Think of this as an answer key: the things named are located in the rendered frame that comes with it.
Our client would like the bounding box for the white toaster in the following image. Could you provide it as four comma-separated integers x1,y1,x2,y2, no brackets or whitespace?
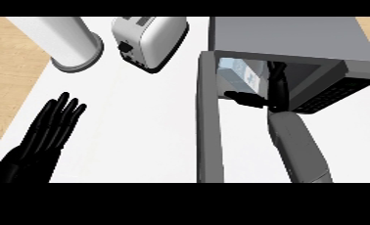
109,17,190,74

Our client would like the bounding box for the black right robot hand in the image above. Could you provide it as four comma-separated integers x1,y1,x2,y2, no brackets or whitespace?
221,60,291,113

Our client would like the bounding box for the white cylindrical canister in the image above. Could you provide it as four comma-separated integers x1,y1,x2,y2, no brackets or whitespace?
4,17,105,73

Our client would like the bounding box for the white milk carton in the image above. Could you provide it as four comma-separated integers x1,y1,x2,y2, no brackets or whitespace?
216,57,269,97

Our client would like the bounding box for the grey microwave door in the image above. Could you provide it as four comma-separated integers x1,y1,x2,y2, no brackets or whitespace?
195,50,224,184

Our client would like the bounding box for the grey microwave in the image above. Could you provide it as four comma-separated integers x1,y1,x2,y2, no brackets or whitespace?
208,17,370,115

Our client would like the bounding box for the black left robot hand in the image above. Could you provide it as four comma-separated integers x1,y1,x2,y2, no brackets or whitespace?
0,91,88,184

